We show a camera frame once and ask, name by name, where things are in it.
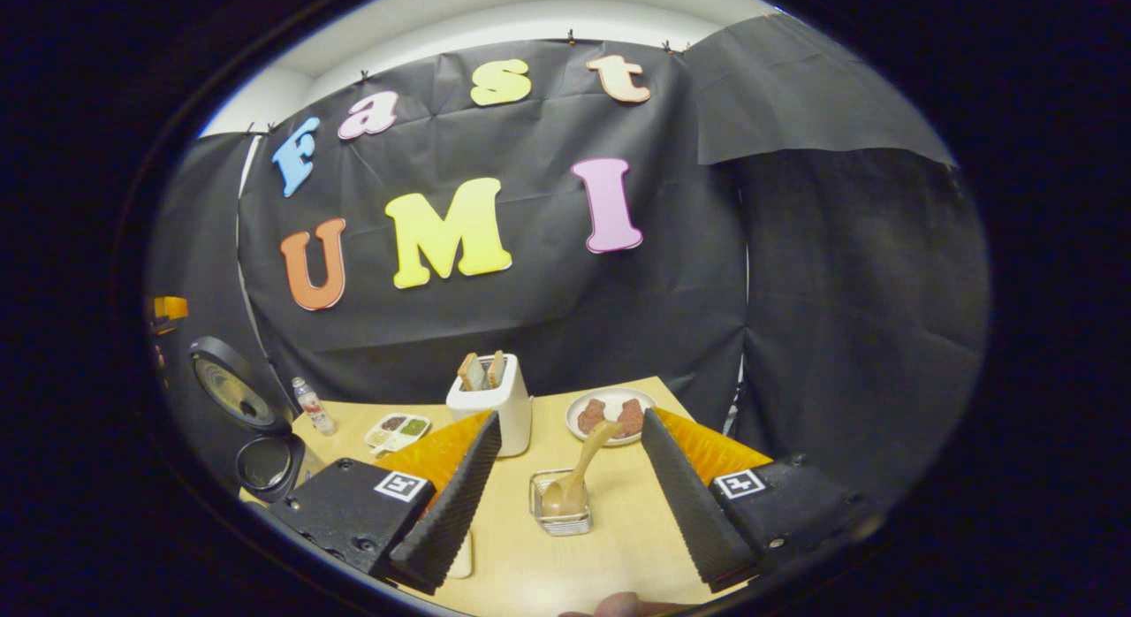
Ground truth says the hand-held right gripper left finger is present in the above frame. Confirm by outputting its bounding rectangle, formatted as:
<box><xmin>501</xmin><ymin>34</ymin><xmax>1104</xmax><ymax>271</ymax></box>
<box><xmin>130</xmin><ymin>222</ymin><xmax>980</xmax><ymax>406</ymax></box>
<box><xmin>268</xmin><ymin>411</ymin><xmax>503</xmax><ymax>595</ymax></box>

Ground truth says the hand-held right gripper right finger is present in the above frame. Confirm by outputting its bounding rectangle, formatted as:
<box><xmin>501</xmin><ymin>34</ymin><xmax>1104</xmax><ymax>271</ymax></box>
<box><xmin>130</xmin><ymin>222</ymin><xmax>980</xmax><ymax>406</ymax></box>
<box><xmin>640</xmin><ymin>408</ymin><xmax>886</xmax><ymax>594</ymax></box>

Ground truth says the clear chopstick holder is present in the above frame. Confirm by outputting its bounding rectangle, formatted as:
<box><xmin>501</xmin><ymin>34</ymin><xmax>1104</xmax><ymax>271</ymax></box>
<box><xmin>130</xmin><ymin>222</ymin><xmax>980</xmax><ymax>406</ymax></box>
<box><xmin>528</xmin><ymin>468</ymin><xmax>593</xmax><ymax>537</ymax></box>

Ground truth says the dark grey rice cooker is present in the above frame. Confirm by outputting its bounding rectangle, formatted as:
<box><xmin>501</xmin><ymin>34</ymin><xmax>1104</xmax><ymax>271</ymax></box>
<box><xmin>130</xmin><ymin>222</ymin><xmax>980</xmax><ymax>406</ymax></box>
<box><xmin>188</xmin><ymin>336</ymin><xmax>326</xmax><ymax>505</ymax></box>

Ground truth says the white divided condiment tray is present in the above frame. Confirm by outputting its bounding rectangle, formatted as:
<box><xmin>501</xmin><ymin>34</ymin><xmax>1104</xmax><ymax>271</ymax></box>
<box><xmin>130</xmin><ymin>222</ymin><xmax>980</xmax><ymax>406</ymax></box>
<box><xmin>365</xmin><ymin>412</ymin><xmax>432</xmax><ymax>457</ymax></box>

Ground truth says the white toaster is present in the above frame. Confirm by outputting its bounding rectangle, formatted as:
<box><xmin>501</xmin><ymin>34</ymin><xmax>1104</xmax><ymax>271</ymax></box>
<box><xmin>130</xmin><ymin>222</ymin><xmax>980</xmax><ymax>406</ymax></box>
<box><xmin>445</xmin><ymin>352</ymin><xmax>533</xmax><ymax>459</ymax></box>

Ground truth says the white round plate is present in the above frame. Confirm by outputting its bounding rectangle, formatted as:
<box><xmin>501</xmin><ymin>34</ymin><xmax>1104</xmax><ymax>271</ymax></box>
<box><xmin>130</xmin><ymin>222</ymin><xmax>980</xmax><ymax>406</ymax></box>
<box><xmin>565</xmin><ymin>387</ymin><xmax>657</xmax><ymax>447</ymax></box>

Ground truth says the small clear plastic bottle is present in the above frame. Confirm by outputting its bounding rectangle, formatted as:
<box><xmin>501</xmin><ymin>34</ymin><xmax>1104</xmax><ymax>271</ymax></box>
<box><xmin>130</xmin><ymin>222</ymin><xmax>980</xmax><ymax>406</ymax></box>
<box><xmin>292</xmin><ymin>377</ymin><xmax>338</xmax><ymax>437</ymax></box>

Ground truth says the black backdrop cloth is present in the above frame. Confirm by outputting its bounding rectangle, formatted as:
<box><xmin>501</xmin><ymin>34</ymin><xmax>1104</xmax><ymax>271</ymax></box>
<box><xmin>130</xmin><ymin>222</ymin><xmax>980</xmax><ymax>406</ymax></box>
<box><xmin>146</xmin><ymin>14</ymin><xmax>991</xmax><ymax>512</ymax></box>

